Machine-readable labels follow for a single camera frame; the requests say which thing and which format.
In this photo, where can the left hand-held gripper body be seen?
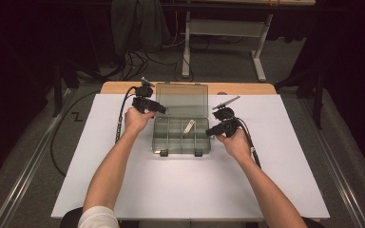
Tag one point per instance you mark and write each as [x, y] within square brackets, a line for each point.
[142, 92]

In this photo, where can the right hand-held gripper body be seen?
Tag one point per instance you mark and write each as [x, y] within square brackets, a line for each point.
[225, 114]

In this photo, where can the small white cylinder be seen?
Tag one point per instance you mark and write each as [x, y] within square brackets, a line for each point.
[189, 126]

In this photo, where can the green plastic compartment box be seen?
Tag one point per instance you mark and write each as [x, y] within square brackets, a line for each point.
[177, 142]

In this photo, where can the person's left hand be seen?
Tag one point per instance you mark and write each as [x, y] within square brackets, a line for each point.
[134, 120]

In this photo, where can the person's right hand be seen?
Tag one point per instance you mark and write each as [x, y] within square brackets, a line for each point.
[239, 145]

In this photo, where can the grey hanging cloth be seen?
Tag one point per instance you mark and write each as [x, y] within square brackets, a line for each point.
[133, 25]

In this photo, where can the white table cover sheet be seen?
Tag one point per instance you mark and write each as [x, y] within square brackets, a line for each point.
[187, 190]

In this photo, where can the black metal stand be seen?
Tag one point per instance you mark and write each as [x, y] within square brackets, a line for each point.
[57, 91]
[318, 101]

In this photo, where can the person's white sleeve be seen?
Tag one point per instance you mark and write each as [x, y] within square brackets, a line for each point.
[98, 218]

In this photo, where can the person's right knee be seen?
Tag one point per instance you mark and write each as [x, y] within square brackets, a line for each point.
[315, 224]

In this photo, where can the person's knee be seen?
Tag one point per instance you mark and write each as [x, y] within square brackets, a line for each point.
[315, 224]
[69, 220]

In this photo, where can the person's left knee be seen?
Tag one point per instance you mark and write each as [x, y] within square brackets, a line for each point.
[69, 220]

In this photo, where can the white metal desk frame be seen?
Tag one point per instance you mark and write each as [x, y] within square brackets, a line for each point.
[225, 28]

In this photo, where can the aluminium floor rail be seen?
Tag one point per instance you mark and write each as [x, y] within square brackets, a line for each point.
[336, 177]
[25, 172]

